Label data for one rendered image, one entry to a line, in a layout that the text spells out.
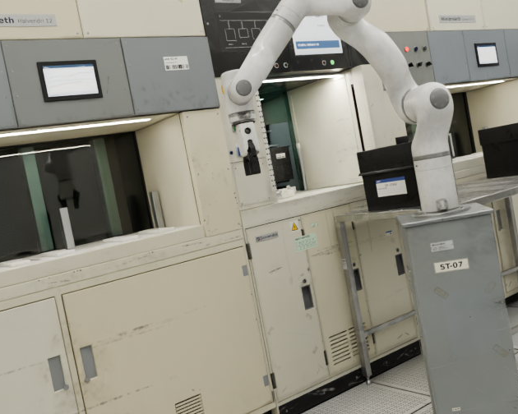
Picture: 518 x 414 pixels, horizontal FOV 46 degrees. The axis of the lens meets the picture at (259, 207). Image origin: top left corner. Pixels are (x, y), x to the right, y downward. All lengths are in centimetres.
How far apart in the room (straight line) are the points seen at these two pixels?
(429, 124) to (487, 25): 186
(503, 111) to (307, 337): 217
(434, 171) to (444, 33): 153
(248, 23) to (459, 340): 146
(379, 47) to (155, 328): 122
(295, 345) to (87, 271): 93
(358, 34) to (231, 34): 64
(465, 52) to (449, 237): 176
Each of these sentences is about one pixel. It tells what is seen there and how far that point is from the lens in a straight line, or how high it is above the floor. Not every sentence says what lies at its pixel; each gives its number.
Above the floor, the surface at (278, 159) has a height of 105.
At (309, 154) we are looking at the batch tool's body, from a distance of 317.
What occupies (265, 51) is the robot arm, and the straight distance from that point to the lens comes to 189.
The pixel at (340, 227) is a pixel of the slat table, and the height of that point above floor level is 71.
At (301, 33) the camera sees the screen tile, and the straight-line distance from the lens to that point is 273.
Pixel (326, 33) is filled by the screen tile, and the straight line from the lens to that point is 283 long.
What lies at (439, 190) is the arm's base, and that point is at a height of 84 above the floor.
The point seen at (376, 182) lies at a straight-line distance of 253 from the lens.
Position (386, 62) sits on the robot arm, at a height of 127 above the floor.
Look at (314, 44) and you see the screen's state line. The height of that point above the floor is 151.
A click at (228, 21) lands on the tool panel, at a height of 162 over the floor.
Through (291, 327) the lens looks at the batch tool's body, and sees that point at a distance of 254.
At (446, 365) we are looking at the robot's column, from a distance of 207.
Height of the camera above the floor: 100
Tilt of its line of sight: 3 degrees down
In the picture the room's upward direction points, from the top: 11 degrees counter-clockwise
